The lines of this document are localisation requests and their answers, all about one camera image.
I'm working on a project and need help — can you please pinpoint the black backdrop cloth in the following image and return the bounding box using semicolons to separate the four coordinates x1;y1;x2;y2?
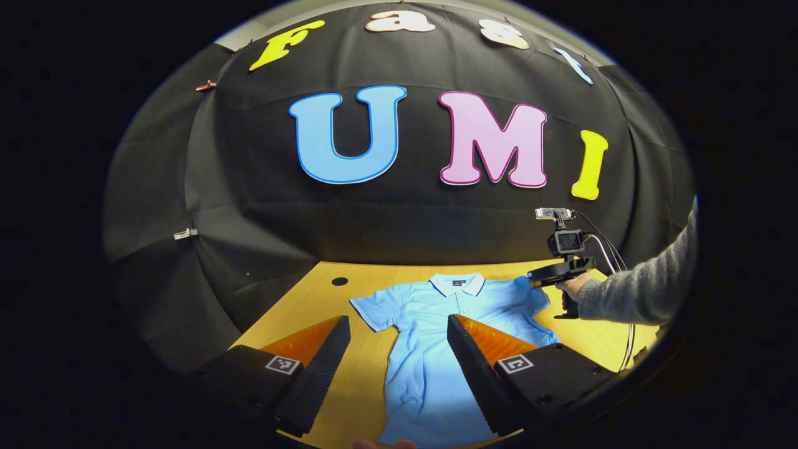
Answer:
103;3;696;375

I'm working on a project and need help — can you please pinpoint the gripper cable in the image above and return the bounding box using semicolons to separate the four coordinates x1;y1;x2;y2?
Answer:
574;211;638;373

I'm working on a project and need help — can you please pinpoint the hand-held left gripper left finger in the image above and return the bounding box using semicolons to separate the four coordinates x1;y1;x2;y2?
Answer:
193;316;352;437

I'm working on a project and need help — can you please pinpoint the light blue T-shirt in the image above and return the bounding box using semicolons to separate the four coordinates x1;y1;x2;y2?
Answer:
349;273;560;448

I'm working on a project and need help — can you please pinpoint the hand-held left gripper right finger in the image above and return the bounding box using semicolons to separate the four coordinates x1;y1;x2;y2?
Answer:
446;314;619;437

